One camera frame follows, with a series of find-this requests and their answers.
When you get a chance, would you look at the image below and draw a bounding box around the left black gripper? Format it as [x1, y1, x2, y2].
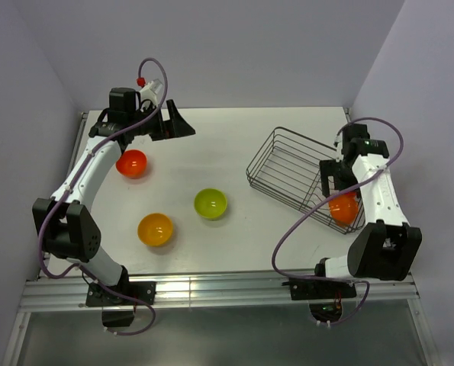
[128, 100, 195, 142]

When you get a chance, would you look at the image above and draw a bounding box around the white bowl orange outside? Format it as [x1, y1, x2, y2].
[328, 192, 359, 226]

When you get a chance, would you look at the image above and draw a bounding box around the lime green bowl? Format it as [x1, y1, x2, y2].
[194, 188, 228, 220]

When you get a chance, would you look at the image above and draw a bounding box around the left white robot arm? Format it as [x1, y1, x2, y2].
[32, 84, 195, 304]

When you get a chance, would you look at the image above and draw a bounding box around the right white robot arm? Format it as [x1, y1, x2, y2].
[312, 123, 422, 297]

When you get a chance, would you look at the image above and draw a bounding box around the yellow-orange bowl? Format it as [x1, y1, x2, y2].
[137, 213, 173, 247]

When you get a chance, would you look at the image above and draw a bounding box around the dark wire dish rack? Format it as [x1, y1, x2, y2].
[244, 127, 367, 238]

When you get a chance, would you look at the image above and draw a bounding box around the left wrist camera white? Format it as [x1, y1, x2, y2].
[136, 77, 163, 105]

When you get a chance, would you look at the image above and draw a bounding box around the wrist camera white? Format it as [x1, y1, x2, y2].
[333, 129, 343, 162]
[136, 77, 163, 105]

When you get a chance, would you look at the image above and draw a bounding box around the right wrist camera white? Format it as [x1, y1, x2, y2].
[333, 129, 343, 162]

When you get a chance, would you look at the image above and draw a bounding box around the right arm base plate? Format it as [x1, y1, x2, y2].
[282, 278, 357, 325]

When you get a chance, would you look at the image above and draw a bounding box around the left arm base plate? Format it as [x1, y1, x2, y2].
[85, 281, 156, 329]

